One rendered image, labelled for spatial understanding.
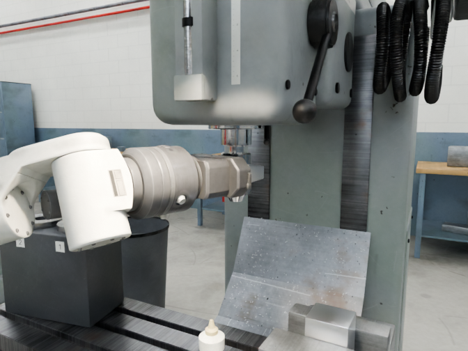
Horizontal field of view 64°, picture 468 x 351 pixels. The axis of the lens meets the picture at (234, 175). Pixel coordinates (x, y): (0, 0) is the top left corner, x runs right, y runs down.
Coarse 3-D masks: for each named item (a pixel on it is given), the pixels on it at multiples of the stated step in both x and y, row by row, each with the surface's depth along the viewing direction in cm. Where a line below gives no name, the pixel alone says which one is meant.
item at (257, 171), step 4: (248, 164) 55; (252, 168) 55; (256, 168) 56; (260, 168) 57; (252, 172) 55; (256, 172) 56; (260, 172) 57; (252, 176) 55; (256, 176) 56; (260, 176) 57; (252, 180) 56; (256, 180) 56
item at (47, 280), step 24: (24, 240) 77; (48, 240) 75; (24, 264) 77; (48, 264) 76; (72, 264) 74; (96, 264) 76; (120, 264) 84; (24, 288) 78; (48, 288) 76; (72, 288) 75; (96, 288) 76; (120, 288) 84; (24, 312) 79; (48, 312) 77; (72, 312) 75; (96, 312) 76
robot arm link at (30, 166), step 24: (48, 144) 39; (72, 144) 39; (96, 144) 40; (0, 168) 38; (24, 168) 39; (48, 168) 42; (0, 192) 38; (24, 192) 43; (0, 216) 38; (24, 216) 42; (0, 240) 39
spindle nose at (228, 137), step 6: (222, 132) 55; (228, 132) 55; (234, 132) 54; (240, 132) 54; (246, 132) 55; (222, 138) 56; (228, 138) 55; (234, 138) 54; (240, 138) 54; (246, 138) 55; (222, 144) 56; (228, 144) 55; (234, 144) 55; (240, 144) 55; (246, 144) 55
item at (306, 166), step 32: (352, 64) 82; (384, 96) 80; (416, 96) 96; (288, 128) 91; (320, 128) 88; (352, 128) 84; (384, 128) 81; (416, 128) 121; (256, 160) 96; (288, 160) 92; (320, 160) 89; (352, 160) 85; (384, 160) 82; (256, 192) 97; (288, 192) 93; (320, 192) 90; (352, 192) 86; (384, 192) 83; (320, 224) 91; (352, 224) 87; (384, 224) 84; (384, 256) 85; (384, 288) 86; (384, 320) 87
